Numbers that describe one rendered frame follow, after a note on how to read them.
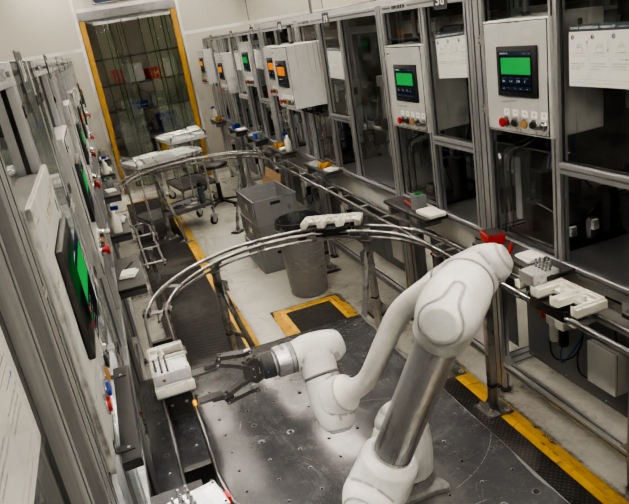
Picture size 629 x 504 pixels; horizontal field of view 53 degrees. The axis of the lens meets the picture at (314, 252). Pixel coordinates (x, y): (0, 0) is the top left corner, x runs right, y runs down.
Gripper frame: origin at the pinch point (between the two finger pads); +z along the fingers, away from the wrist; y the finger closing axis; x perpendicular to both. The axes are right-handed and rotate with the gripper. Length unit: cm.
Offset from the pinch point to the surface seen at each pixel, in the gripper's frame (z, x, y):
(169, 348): 5, -82, -26
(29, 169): 23, 22, 70
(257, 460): -11.7, -19.4, -44.4
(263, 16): -264, -826, 105
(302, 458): -25, -12, -44
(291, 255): -102, -280, -75
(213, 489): 5.5, 29.8, -10.6
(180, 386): 6, -49, -25
